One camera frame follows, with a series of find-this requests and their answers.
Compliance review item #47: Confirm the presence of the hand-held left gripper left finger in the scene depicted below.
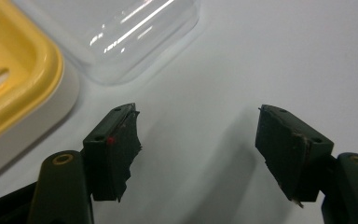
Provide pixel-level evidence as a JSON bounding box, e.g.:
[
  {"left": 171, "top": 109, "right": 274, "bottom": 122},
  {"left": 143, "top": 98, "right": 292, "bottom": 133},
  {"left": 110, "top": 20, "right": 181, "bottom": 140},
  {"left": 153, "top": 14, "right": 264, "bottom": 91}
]
[{"left": 82, "top": 103, "right": 143, "bottom": 203}]

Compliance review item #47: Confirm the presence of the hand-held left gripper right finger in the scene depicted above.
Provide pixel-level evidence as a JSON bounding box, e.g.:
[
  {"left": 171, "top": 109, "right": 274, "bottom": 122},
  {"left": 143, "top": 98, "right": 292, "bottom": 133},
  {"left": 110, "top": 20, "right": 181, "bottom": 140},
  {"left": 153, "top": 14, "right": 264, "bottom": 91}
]
[{"left": 255, "top": 104, "right": 336, "bottom": 209}]

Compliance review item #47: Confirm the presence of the clear plastic soap dish lid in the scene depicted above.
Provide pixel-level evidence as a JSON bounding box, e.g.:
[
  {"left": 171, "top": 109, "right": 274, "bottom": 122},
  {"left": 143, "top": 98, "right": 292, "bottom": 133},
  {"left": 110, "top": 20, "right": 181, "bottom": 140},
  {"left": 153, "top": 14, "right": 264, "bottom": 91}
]
[{"left": 12, "top": 0, "right": 201, "bottom": 86}]

